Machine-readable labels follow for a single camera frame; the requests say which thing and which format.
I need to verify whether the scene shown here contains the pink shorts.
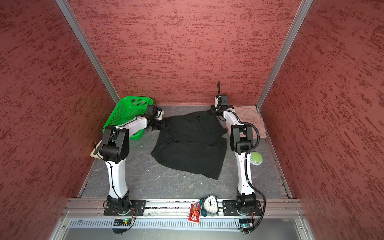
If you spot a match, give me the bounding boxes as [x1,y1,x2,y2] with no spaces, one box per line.
[230,106,267,139]

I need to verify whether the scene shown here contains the black shorts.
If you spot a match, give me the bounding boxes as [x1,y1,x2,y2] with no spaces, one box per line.
[151,111,228,180]

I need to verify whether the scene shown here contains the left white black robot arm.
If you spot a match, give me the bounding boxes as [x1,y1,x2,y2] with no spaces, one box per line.
[96,114,165,216]

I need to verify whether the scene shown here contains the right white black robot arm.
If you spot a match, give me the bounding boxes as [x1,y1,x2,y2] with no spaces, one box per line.
[210,106,259,216]

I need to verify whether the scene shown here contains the green plastic basket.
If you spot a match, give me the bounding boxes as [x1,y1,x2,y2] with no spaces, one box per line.
[103,96,154,133]

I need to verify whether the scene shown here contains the beige yellow calculator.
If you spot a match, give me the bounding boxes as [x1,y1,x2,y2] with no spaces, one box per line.
[90,142,103,160]

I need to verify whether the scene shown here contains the white teal alarm clock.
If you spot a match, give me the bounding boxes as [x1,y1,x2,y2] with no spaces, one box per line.
[199,195,219,217]

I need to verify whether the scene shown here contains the red card packet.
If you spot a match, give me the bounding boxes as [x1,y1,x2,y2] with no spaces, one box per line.
[188,202,201,224]

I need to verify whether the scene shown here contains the left small circuit board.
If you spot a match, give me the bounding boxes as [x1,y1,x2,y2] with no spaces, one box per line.
[112,219,132,228]

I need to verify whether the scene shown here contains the small circuit board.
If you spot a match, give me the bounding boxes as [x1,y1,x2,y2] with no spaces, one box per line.
[239,219,255,232]
[112,219,132,228]

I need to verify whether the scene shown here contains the right small circuit board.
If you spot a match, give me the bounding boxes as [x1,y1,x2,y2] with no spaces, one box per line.
[239,219,255,232]

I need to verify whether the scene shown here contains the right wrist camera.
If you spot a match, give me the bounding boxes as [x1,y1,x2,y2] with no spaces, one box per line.
[215,95,230,110]

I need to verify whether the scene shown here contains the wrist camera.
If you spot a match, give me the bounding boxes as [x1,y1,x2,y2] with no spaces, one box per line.
[144,105,164,120]
[215,95,230,110]

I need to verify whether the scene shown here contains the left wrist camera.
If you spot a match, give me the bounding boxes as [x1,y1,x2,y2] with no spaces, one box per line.
[144,105,164,120]

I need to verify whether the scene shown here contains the black corrugated cable hose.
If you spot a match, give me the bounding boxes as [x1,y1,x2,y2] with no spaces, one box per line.
[216,80,267,233]

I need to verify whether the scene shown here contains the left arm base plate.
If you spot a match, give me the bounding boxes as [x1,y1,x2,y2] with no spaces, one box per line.
[104,200,147,217]

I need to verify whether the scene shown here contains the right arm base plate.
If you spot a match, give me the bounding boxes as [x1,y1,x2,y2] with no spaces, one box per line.
[223,200,263,217]

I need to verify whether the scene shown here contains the aluminium front rail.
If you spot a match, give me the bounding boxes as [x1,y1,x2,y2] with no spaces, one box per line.
[51,198,314,240]

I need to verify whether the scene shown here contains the right aluminium corner post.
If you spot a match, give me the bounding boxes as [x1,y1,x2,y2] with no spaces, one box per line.
[255,0,314,110]

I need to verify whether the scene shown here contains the aluminium corner post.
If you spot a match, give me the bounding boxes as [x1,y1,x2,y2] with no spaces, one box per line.
[56,0,120,104]
[255,0,314,110]

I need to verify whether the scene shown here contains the left aluminium corner post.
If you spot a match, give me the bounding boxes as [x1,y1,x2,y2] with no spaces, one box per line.
[56,0,120,104]

